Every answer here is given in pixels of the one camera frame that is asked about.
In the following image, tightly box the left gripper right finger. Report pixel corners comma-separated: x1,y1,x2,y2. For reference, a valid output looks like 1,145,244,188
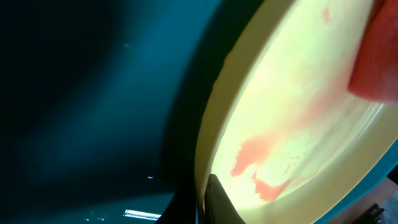
204,174,246,224

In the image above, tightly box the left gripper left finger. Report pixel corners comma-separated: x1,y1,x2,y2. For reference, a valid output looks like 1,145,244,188
155,183,197,224

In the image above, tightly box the yellow-green plate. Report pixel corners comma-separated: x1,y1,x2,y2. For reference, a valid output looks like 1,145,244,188
194,0,397,223

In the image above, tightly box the red sponge with dark scourer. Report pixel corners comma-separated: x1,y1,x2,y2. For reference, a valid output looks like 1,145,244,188
348,0,397,103

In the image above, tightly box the teal plastic serving tray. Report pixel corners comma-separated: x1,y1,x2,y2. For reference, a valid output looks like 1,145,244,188
0,0,398,224

